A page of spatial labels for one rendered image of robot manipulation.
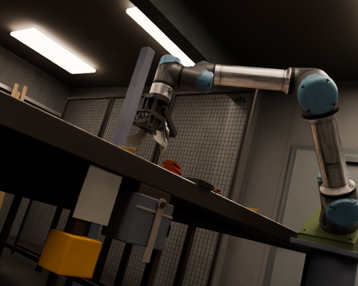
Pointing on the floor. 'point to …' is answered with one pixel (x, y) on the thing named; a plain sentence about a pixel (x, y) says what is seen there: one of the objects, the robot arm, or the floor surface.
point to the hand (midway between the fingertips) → (146, 156)
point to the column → (331, 264)
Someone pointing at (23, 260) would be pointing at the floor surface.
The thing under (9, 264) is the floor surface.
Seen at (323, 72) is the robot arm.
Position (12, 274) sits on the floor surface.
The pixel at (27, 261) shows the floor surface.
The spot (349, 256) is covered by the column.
